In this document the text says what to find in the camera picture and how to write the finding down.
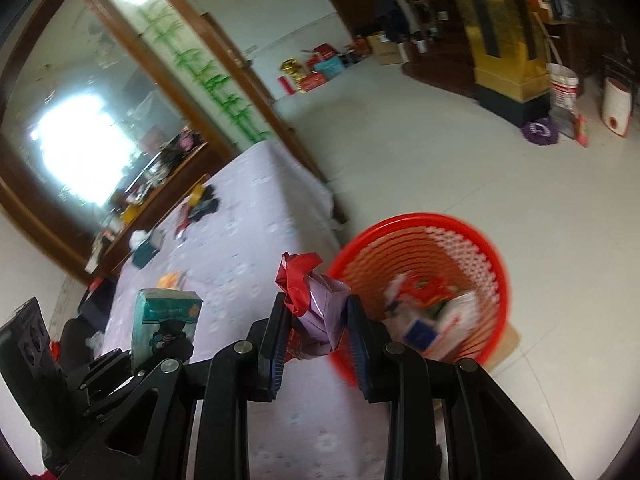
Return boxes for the teal tissue pack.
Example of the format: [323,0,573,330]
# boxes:
[130,288,204,367]

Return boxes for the white and red sack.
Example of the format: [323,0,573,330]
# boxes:
[545,62,582,139]

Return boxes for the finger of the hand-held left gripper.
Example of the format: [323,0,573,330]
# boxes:
[82,365,163,418]
[66,332,196,392]

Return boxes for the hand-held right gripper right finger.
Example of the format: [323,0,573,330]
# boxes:
[346,295,573,480]

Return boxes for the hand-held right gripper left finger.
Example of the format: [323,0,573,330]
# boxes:
[57,293,292,480]

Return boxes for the wooden sideboard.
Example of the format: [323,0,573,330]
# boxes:
[84,141,212,282]

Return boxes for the purple floral tablecloth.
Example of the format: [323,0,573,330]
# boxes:
[95,140,396,480]

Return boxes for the red plastic mesh basket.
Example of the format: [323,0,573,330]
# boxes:
[326,213,512,392]

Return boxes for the white bucket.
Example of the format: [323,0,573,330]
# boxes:
[601,76,634,139]

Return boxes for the large wood-framed wall mirror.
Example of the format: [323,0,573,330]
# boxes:
[0,0,241,288]

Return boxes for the gold tiled pillar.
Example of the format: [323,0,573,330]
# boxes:
[436,0,552,127]

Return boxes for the teal tissue box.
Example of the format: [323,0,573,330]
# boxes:
[129,230,167,269]

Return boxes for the bamboo painted glass panel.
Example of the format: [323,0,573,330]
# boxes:
[80,0,275,145]

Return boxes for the black bag with red trim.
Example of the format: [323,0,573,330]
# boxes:
[76,277,120,332]

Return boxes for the blue and white carton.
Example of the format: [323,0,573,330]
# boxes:
[403,310,442,357]

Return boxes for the dark red packet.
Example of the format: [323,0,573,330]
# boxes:
[174,207,195,239]

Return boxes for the wooden broom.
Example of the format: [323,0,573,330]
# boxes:
[531,11,566,68]

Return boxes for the purple paper packet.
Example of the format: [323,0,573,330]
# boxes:
[292,270,352,361]

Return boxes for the black cloth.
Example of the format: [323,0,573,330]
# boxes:
[187,197,221,224]

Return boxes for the red and white carton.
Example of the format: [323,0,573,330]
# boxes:
[436,291,482,361]

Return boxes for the cardboard box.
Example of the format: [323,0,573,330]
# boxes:
[366,32,407,67]

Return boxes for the flat cardboard sheet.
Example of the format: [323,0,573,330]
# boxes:
[486,321,522,372]

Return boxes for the teal gift box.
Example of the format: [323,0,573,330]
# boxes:
[312,57,347,79]

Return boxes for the flat red gift box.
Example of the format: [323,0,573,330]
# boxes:
[299,71,327,93]

